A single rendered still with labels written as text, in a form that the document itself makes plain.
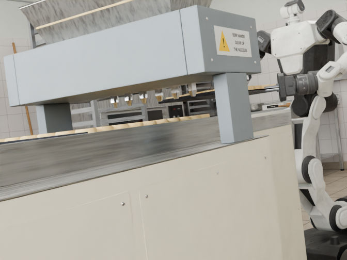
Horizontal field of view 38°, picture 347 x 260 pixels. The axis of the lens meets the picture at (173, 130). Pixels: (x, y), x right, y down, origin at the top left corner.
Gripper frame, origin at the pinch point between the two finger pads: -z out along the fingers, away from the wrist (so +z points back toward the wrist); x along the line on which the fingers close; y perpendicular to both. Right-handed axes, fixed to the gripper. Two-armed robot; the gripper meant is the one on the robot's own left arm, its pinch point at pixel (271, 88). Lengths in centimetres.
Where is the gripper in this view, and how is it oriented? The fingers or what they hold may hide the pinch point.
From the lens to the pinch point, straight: 221.8
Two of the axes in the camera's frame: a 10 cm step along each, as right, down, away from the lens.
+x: -1.2, -9.9, -0.1
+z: 9.9, -1.2, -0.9
